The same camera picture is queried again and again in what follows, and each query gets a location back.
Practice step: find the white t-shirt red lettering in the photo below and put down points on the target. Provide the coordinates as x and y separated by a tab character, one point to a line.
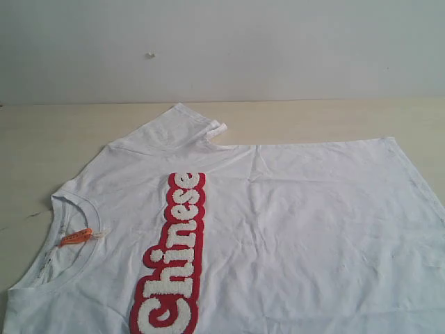
192	237

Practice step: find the orange neck label tag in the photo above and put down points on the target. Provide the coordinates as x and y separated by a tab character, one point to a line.
76	237

